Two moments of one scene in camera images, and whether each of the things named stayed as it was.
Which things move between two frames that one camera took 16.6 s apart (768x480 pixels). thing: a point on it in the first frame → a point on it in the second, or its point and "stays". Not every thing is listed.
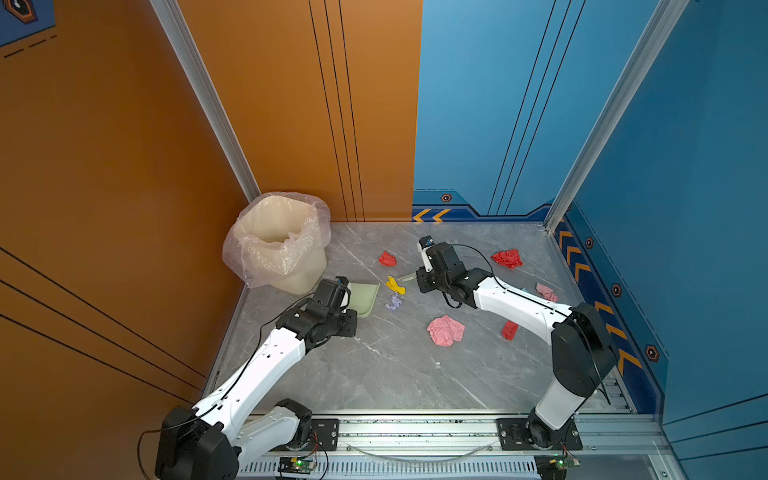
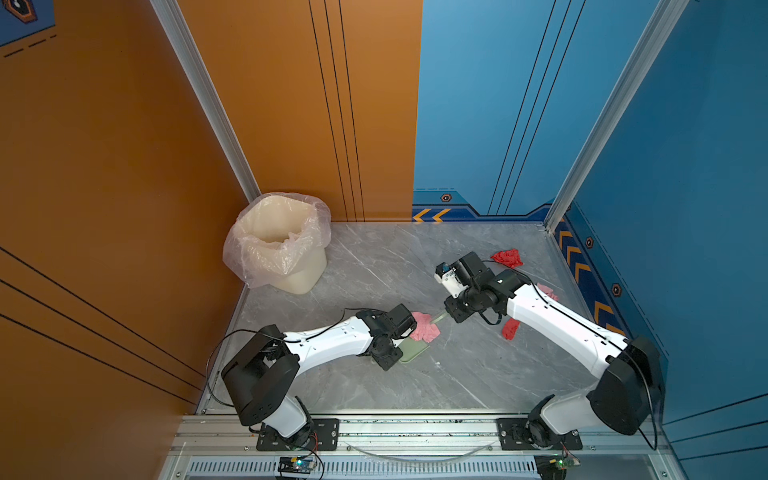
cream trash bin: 281,243 stays
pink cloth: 445,331 → 425,330
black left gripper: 351,329 → 389,362
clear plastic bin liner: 276,234 stays
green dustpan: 363,296 → 411,348
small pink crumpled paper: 546,292 stays
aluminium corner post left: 172,13 stays
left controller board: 296,465 stays
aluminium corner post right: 667,16 stays
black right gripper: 421,279 → 456,314
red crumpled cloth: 510,259 stays
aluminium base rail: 615,445 stays
